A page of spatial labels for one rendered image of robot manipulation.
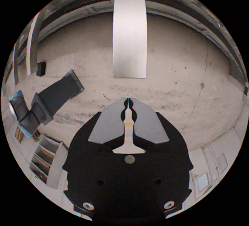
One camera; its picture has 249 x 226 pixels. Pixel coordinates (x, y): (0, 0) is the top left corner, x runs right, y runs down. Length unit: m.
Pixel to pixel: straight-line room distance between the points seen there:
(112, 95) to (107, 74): 0.26
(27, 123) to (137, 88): 1.11
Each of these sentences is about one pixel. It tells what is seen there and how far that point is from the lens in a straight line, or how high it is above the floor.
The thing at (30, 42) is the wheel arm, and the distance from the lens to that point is 0.28.
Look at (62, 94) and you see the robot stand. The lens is 0.90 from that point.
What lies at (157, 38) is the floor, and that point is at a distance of 1.02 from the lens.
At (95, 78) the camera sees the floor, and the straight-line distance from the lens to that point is 1.03.
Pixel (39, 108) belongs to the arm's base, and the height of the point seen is 0.63.
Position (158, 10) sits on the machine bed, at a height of 0.17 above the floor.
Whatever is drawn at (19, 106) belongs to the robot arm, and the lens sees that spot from 0.68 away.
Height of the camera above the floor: 0.94
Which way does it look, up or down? 61 degrees down
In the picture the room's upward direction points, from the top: 178 degrees counter-clockwise
